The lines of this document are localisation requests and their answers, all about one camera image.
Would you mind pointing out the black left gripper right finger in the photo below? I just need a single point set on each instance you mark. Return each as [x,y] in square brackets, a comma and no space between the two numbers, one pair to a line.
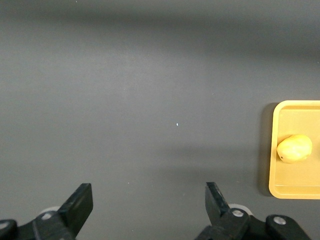
[216,207]

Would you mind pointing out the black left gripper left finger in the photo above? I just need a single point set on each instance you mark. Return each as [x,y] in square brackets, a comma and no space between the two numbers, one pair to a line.
[75,207]

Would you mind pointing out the yellow potato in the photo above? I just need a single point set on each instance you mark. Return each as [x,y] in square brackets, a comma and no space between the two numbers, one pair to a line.
[295,148]

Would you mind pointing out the orange plastic tray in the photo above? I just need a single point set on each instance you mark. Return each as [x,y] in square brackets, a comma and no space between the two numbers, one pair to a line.
[295,180]

